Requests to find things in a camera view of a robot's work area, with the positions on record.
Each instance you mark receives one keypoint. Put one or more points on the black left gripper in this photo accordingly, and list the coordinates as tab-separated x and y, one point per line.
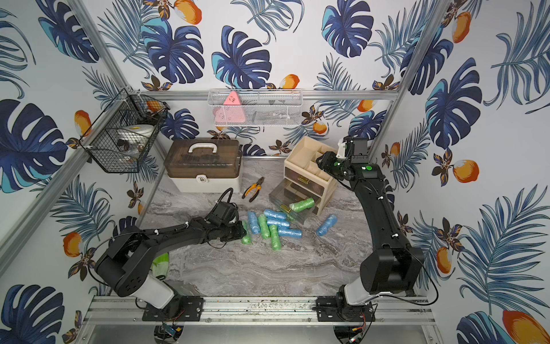
236	231

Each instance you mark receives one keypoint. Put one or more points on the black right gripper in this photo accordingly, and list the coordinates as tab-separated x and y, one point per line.
325	165

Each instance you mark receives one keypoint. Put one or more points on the green roll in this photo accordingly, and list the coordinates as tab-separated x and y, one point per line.
246	239
264	227
274	234
302	205

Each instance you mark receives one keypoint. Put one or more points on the beige drawer organizer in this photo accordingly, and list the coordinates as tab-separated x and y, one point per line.
301	168

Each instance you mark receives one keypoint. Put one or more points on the clear bottom drawer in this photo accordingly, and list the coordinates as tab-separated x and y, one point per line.
287	193

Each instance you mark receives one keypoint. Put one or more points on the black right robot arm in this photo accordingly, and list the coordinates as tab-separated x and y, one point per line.
394	265

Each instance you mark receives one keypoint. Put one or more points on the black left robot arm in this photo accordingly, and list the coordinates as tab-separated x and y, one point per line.
126	264

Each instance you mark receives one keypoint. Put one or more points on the blue roll left upright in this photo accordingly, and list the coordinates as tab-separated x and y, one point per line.
253	223

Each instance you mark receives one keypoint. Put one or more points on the blue roll top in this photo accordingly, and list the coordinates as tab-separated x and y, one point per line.
275	215

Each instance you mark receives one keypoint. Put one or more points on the yellow black pliers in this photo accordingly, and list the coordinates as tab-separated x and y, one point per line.
254	190

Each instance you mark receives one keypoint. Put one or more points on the blue roll middle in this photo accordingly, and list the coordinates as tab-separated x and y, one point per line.
278	222

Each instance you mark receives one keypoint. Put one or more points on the brown lidded storage box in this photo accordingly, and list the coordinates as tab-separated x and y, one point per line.
204	165

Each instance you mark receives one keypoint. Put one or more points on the blue roll lower right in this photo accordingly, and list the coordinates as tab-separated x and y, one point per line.
292	233

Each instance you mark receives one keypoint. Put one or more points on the green work glove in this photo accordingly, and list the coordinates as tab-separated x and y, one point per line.
160	266

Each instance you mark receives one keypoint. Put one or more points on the pink triangle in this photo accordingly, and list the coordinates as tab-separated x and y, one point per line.
231	112

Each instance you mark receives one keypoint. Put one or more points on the white tape roll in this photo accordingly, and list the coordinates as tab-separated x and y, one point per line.
135	133

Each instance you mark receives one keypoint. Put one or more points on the clear wall tray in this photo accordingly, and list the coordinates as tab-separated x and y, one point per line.
264	107

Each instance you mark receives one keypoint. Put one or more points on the black wire basket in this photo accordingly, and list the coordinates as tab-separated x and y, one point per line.
120	140

